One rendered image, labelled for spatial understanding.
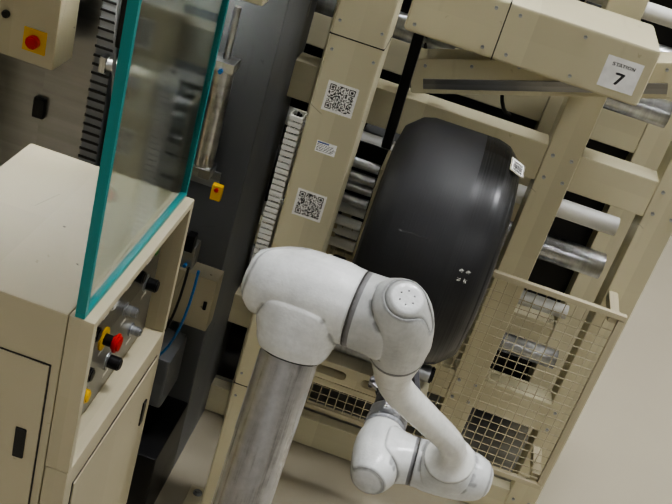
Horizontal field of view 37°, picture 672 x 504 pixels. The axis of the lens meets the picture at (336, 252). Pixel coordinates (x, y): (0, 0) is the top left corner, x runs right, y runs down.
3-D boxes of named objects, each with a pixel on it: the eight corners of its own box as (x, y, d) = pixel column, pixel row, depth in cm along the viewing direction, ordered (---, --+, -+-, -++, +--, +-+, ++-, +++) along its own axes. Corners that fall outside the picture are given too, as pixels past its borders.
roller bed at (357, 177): (292, 235, 300) (317, 147, 286) (303, 214, 313) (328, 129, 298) (355, 257, 299) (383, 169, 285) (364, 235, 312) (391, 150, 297)
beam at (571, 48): (402, 30, 252) (420, -28, 244) (416, 6, 274) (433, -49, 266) (637, 109, 248) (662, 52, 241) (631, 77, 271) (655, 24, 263)
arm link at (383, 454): (356, 442, 222) (414, 458, 220) (339, 494, 209) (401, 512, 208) (363, 407, 215) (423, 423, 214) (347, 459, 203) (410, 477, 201)
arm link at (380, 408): (369, 409, 215) (374, 391, 220) (358, 437, 221) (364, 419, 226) (409, 424, 215) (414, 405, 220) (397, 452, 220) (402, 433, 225)
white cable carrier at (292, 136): (246, 277, 265) (289, 114, 241) (251, 268, 269) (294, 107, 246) (262, 283, 265) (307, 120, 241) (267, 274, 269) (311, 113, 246)
